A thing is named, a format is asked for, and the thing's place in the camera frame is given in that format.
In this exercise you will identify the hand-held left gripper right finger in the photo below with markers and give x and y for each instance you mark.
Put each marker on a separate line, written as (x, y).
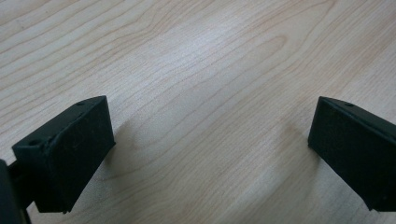
(355, 155)

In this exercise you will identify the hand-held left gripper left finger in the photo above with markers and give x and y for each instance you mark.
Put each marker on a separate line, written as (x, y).
(71, 155)

